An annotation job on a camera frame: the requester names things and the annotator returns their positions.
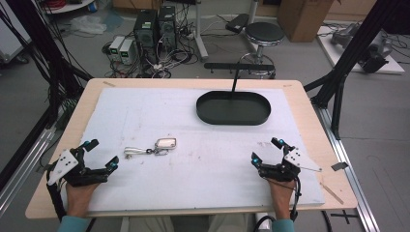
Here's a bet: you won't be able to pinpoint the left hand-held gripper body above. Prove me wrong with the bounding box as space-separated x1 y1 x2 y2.
46 146 109 189

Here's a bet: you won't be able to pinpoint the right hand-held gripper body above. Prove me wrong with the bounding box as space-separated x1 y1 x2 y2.
257 146 323 184

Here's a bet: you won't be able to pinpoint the person's left hand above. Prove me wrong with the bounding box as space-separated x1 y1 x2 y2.
65 182 101 218

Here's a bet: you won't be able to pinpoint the person's right hand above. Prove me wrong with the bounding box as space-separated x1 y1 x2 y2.
266 178 297 221

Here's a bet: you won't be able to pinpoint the dark tape piece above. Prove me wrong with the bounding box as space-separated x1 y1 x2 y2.
330 161 350 172

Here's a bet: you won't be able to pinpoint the thin wooden stick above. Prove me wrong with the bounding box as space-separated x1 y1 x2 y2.
318 181 345 206

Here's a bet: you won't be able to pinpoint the white foam mat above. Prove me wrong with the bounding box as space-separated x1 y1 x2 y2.
62 87 326 215

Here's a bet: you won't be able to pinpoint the black oval tray stand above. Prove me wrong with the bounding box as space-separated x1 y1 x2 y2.
195 62 277 127

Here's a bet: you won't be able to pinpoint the white power supply unit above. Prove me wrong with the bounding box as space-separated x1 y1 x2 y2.
118 39 135 66
108 35 126 63

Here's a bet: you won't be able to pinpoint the white board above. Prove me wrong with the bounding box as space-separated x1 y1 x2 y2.
316 24 406 75

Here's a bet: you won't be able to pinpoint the black round stool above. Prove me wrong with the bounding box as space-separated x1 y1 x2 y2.
239 21 286 79

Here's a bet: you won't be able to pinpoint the computer towers on floor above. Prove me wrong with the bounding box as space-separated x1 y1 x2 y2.
102 6 207 79

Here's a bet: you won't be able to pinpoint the clear plastic bag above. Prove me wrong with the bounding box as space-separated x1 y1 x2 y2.
68 14 108 36

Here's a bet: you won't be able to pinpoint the cardboard box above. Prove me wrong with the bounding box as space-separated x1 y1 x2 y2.
277 0 336 44

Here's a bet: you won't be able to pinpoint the black flat device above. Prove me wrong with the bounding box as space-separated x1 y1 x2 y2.
224 13 250 35

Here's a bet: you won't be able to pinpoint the large black computer tower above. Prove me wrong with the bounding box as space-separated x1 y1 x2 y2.
132 9 160 64

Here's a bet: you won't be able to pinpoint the white table leg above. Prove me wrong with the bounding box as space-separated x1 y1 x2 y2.
192 0 210 63

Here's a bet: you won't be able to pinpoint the small black computer tower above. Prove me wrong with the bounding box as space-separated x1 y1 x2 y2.
157 5 178 50

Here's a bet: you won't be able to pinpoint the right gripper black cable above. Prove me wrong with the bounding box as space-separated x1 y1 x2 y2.
270 175 303 222

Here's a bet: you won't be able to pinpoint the aluminium rail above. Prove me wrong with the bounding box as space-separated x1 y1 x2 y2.
0 127 57 217
313 104 382 232

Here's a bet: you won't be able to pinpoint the white keychain with strap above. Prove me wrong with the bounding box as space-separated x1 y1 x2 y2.
123 137 178 160

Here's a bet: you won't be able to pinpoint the black looped cable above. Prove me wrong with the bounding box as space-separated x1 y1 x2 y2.
251 215 278 232

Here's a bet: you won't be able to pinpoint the black frame stand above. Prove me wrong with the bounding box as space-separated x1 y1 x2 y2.
303 0 410 141
0 0 95 191

